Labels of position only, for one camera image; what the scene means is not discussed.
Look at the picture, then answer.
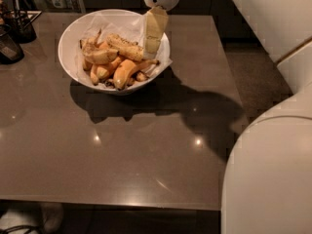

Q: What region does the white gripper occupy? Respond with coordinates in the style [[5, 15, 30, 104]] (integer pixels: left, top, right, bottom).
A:
[[143, 0, 179, 59]]

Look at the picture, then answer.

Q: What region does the spotted ripe banana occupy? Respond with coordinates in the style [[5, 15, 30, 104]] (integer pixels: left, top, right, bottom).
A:
[[106, 33, 143, 61]]

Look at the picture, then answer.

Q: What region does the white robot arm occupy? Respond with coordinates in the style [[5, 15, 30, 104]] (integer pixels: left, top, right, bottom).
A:
[[197, 0, 312, 234]]

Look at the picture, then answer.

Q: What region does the front yellow banana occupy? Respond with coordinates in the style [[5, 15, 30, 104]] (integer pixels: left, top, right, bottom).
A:
[[113, 59, 159, 90]]

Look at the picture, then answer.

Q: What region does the white bowl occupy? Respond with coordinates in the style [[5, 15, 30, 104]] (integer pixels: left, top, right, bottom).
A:
[[58, 9, 172, 96]]

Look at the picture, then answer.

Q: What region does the left pale banana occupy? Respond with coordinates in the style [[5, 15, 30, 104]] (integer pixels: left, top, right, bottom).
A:
[[79, 30, 119, 64]]

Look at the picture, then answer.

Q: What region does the middle orange banana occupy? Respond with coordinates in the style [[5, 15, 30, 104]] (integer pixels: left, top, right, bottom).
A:
[[97, 57, 124, 80]]

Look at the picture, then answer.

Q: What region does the small lower-left banana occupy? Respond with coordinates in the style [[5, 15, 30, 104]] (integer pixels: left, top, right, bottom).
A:
[[90, 64, 99, 85]]

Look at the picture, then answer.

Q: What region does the white paper liner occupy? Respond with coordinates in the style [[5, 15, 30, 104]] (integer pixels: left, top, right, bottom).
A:
[[69, 10, 172, 96]]

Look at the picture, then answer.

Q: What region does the black mesh container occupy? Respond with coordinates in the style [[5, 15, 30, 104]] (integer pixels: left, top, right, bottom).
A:
[[0, 24, 24, 64]]

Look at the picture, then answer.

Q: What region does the white object under table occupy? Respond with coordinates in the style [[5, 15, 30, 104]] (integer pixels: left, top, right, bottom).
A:
[[0, 201, 64, 234]]

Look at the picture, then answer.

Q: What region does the black wire utensil holder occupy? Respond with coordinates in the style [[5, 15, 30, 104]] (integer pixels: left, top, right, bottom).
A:
[[2, 0, 37, 44]]

